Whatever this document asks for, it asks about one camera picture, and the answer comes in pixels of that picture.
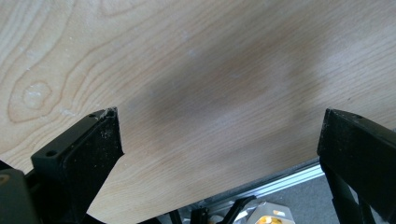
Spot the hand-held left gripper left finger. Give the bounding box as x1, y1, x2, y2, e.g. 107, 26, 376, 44
30, 106, 125, 224

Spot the white and yellow box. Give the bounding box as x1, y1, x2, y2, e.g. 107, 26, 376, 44
240, 201, 297, 224

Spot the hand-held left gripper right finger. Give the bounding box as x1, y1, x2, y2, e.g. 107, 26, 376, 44
317, 107, 396, 224

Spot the aluminium table edge rail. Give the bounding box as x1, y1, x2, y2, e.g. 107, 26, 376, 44
179, 157, 327, 224

